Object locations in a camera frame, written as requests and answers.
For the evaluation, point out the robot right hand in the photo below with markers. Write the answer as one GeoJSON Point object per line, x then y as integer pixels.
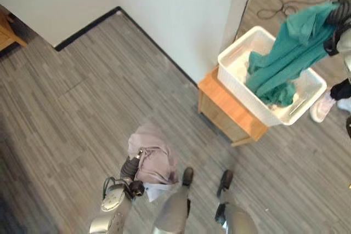
{"type": "Point", "coordinates": [340, 12]}

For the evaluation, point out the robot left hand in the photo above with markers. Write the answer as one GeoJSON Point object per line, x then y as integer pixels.
{"type": "Point", "coordinates": [129, 167]}

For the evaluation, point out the pink bed cloth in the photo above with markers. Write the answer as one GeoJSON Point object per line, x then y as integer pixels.
{"type": "Point", "coordinates": [156, 160]}

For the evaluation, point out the teal bed cloth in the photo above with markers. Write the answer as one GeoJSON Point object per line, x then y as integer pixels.
{"type": "Point", "coordinates": [290, 56]}

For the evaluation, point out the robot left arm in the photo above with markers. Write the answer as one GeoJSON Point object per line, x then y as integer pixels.
{"type": "Point", "coordinates": [112, 198]}

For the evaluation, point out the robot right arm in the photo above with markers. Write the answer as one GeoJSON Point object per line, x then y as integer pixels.
{"type": "Point", "coordinates": [345, 42]}

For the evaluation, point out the white plastic laundry basket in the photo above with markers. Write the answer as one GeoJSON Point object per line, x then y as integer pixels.
{"type": "Point", "coordinates": [235, 80]}

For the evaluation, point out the white cloth piece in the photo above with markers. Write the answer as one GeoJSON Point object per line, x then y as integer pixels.
{"type": "Point", "coordinates": [154, 190]}

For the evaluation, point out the robot left leg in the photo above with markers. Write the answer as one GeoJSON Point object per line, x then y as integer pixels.
{"type": "Point", "coordinates": [172, 212]}

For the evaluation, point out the person's leg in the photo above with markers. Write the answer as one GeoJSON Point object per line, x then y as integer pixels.
{"type": "Point", "coordinates": [341, 90]}

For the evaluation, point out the person's white shoe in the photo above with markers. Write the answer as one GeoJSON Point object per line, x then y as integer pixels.
{"type": "Point", "coordinates": [322, 108]}

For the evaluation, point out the wooden stool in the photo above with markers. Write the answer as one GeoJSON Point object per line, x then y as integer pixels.
{"type": "Point", "coordinates": [225, 108]}

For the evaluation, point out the wooden furniture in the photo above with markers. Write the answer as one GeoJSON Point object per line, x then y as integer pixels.
{"type": "Point", "coordinates": [9, 35]}

